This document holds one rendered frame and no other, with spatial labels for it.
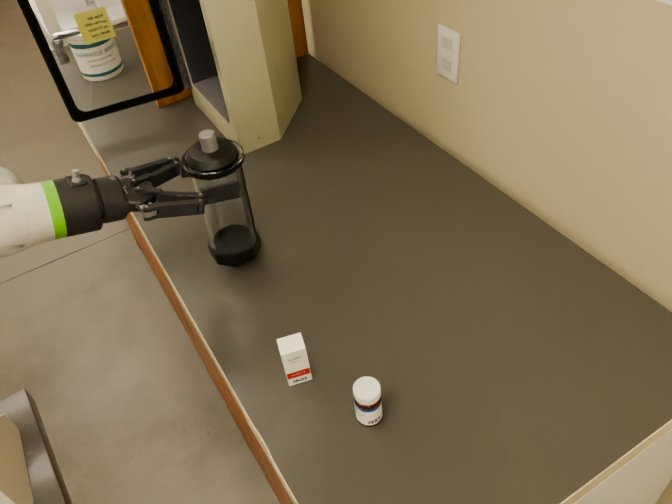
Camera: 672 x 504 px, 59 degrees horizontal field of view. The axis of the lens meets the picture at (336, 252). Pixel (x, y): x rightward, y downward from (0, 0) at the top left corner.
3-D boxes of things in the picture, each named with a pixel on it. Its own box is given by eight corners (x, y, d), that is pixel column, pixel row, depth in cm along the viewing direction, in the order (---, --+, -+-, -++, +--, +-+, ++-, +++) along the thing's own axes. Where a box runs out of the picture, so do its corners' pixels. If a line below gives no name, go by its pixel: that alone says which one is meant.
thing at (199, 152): (228, 145, 109) (221, 113, 105) (249, 169, 103) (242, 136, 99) (181, 162, 106) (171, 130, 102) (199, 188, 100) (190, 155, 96)
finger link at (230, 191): (200, 188, 101) (201, 190, 100) (238, 181, 104) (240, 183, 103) (200, 203, 102) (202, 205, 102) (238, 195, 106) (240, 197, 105)
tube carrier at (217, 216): (248, 220, 123) (228, 131, 109) (271, 249, 116) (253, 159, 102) (199, 240, 120) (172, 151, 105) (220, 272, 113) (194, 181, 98)
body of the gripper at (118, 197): (101, 195, 92) (160, 183, 96) (87, 168, 97) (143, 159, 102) (106, 234, 96) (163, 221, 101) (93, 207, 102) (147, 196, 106)
